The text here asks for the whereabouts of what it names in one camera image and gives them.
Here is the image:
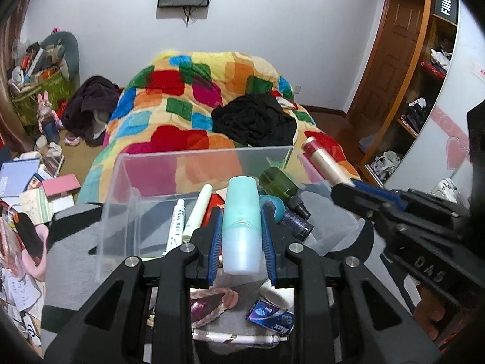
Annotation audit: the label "red tea packet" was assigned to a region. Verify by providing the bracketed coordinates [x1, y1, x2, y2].
[201, 192, 225, 227]

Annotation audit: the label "blue tape roll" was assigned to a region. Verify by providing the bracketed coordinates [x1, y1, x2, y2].
[259, 195, 286, 223]

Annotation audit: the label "long white tube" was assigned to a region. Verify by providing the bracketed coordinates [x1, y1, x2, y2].
[182, 184, 213, 243]

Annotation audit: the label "mint green bottle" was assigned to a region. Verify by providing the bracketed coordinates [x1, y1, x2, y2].
[222, 176, 262, 276]

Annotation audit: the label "green spray bottle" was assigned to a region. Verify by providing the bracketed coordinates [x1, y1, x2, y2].
[258, 167, 311, 220]

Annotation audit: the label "purple black bottle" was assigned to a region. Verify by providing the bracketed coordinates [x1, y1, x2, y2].
[279, 210, 314, 241]

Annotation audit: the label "white ointment tube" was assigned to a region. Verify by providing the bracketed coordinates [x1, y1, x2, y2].
[165, 199, 185, 254]

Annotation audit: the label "beige tube red cap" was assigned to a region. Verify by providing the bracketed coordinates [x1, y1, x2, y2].
[303, 137, 354, 187]

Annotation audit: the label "pink braided bracelet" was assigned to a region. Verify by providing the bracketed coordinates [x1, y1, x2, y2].
[190, 287, 240, 330]

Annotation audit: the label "white bandage roll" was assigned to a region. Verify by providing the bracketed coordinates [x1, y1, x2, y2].
[259, 279, 294, 310]

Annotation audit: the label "blue Max gum pack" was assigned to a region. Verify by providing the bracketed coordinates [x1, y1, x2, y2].
[246, 300, 295, 336]

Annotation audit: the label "person right hand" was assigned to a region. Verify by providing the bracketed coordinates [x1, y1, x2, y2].
[413, 284, 446, 340]

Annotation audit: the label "clear plastic storage box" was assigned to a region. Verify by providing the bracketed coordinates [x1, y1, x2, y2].
[95, 146, 363, 281]

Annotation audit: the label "black clothes pile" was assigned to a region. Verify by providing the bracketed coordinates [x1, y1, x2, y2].
[211, 93, 297, 147]

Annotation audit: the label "colourful patchwork quilt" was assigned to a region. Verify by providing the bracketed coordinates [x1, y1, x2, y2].
[78, 52, 358, 202]

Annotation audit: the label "wooden shelf unit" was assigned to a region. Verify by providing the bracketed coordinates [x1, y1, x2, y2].
[358, 0, 459, 187]

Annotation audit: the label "white pen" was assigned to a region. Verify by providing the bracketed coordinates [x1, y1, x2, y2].
[192, 329, 289, 346]

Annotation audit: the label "wooden door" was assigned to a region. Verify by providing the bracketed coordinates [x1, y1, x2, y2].
[349, 0, 424, 137]

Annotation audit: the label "pink house box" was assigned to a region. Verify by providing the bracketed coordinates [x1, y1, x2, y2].
[41, 174, 81, 201]

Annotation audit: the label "dark purple clothes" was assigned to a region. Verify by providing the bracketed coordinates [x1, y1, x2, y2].
[61, 76, 119, 147]

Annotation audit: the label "pink rabbit toy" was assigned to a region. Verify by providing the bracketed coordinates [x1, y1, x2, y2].
[37, 90, 63, 144]

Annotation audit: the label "green storage bag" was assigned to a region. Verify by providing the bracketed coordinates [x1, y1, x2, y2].
[11, 72, 75, 126]

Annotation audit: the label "white blue book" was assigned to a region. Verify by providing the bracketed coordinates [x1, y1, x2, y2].
[0, 159, 40, 198]

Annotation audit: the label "grey neck pillow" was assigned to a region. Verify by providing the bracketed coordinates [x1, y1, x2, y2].
[40, 31, 80, 81]

